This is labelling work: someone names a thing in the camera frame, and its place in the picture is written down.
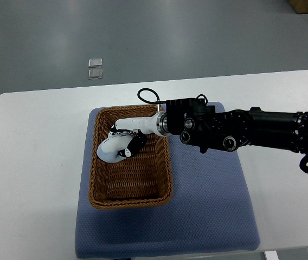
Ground blue and white plush toy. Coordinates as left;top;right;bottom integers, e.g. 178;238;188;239
97;134;133;163

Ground brown wicker basket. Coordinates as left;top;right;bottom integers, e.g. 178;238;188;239
88;105;173;209

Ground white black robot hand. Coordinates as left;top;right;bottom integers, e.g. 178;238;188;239
108;113;168;157

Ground blue quilted mat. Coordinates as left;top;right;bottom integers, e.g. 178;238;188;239
75;108;260;258

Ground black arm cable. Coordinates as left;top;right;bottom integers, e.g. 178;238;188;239
137;88;168;105

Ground upper metal floor plate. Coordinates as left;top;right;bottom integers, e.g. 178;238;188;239
88;57;102;68

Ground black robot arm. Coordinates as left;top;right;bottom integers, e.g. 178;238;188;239
109;95;308;174

